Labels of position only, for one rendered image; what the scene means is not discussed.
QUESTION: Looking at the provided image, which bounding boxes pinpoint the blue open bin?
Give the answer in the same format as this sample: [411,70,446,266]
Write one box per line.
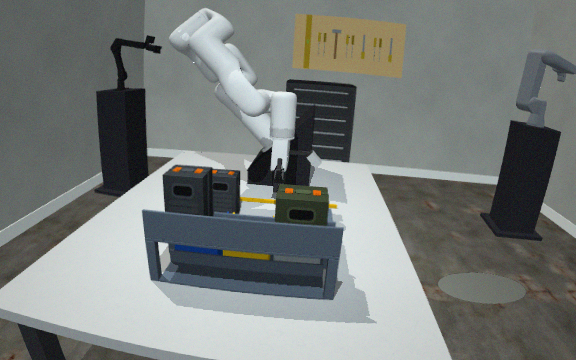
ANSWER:
[175,245,223,255]

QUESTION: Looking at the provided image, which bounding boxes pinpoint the yellow open bin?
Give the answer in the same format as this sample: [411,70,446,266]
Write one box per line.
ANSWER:
[223,250,270,260]

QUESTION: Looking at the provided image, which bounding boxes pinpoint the olive green case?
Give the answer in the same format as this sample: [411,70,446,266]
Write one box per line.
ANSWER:
[275,184,329,226]

